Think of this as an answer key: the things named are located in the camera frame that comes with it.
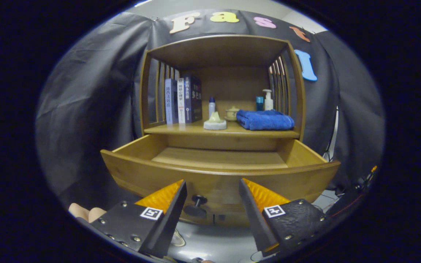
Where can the white bottle blue cap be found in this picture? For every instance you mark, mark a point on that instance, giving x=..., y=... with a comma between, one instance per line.
x=211, y=106

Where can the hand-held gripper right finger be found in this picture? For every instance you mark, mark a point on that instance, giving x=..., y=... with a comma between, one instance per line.
x=256, y=219

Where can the wooden drawer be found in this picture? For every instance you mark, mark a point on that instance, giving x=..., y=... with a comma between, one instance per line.
x=214, y=182

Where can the black round drawer knob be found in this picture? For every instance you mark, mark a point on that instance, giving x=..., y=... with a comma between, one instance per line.
x=195, y=210

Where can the cream lidded teacup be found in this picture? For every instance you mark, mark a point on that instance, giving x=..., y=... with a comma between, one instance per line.
x=232, y=113

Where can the black backdrop cloth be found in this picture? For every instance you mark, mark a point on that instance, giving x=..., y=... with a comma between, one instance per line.
x=86, y=109

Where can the dark navy book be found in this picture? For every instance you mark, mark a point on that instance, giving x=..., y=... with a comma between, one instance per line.
x=193, y=98

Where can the light blue book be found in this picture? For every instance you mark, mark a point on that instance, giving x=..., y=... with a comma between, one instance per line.
x=169, y=100

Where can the white pole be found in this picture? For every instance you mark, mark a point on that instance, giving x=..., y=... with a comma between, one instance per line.
x=333, y=135

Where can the blue folded towel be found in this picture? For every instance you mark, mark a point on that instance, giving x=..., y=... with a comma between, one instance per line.
x=265, y=119

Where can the wooden countertop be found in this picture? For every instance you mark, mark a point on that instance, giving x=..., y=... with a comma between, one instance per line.
x=181, y=128

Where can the teal bottle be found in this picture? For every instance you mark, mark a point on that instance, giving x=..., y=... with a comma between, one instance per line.
x=260, y=103

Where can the white pump bottle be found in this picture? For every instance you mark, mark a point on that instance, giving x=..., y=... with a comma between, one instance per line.
x=268, y=102

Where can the wooden cabinet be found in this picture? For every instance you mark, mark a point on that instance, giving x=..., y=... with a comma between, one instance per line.
x=217, y=51

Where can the white book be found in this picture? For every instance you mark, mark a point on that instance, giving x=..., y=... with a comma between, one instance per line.
x=181, y=100

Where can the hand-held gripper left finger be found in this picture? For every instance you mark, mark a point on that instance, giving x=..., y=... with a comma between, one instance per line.
x=168, y=219

